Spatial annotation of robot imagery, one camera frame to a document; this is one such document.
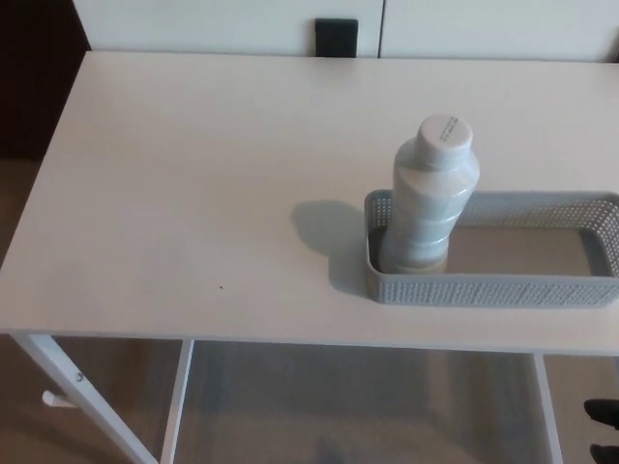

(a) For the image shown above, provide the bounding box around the grey perforated plastic basket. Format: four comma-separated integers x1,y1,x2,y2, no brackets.
363,189,619,308

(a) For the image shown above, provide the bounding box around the dark brown wall panel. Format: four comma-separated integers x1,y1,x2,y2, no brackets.
0,0,92,159

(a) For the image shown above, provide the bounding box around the black wall socket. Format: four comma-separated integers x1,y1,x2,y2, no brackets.
314,17,359,58

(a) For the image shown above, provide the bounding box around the white plastic bottle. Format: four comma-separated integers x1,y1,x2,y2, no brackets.
378,113,483,273

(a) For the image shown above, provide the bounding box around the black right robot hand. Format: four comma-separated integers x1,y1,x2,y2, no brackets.
583,398,619,464

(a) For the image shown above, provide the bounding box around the white desk peg hook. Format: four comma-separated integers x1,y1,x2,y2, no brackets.
42,390,74,410

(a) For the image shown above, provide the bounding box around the white desk leg frame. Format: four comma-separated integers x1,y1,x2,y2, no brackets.
9,334,156,464

